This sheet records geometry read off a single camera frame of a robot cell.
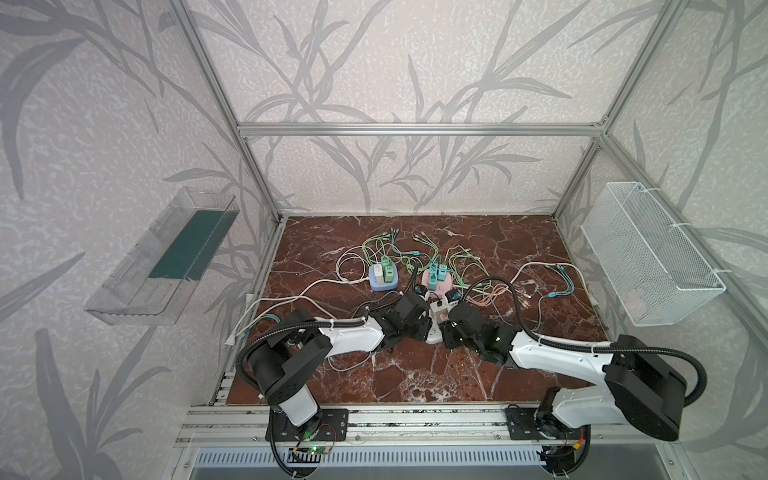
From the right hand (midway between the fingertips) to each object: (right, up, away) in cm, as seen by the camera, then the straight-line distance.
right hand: (441, 316), depth 87 cm
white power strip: (-1, +1, -2) cm, 2 cm away
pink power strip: (+1, +8, +9) cm, 12 cm away
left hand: (-3, 0, +2) cm, 4 cm away
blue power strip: (-17, +8, +9) cm, 21 cm away
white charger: (-19, +12, +7) cm, 24 cm away
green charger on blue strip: (-16, +13, +9) cm, 23 cm away
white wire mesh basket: (+42, +15, -25) cm, 51 cm away
